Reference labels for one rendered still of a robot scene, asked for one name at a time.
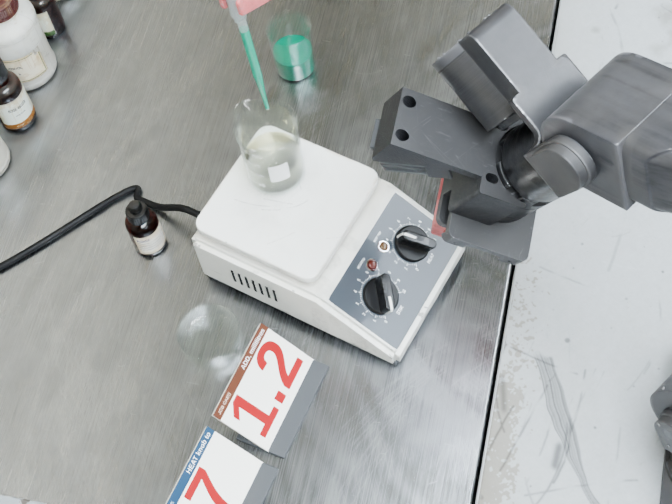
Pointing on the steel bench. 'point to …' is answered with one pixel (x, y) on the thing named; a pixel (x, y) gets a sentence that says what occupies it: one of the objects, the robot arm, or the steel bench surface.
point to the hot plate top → (291, 213)
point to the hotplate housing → (311, 306)
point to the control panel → (401, 320)
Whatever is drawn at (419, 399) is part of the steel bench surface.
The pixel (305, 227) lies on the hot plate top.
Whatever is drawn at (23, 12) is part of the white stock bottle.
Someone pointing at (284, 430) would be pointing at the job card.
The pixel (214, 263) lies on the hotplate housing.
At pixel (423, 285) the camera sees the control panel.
